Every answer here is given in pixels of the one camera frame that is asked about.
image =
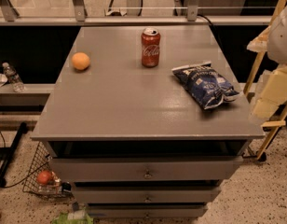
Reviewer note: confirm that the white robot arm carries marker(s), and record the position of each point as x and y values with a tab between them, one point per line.
273	40

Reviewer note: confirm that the blue chip bag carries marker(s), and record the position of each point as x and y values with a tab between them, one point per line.
208	88

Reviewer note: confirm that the grey drawer cabinet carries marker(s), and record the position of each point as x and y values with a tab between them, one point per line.
120	109

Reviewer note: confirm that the red coca-cola can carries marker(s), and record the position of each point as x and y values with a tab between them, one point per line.
150	46

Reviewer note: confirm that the top grey drawer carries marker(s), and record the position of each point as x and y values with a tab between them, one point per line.
145	169

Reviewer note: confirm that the grey drawer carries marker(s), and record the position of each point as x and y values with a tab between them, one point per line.
146	211
160	194
145	169

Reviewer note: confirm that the orange fruit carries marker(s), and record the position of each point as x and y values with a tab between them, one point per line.
80	61

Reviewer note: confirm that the middle grey drawer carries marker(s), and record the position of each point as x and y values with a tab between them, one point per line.
160	194

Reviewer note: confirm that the bottom grey drawer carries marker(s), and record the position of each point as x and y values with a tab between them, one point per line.
146	211

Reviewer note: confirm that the red apple in basket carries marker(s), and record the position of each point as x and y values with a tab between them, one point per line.
44	177

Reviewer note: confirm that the clear plastic water bottle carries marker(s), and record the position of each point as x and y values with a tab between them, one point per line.
13	77

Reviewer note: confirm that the green white package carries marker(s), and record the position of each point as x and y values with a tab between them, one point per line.
77	217

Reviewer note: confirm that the black metal stand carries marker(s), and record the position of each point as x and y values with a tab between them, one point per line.
6	153

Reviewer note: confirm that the grey metal railing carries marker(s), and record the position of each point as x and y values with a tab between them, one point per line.
95	12

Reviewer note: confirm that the black wire basket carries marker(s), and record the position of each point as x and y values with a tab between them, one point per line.
55	189

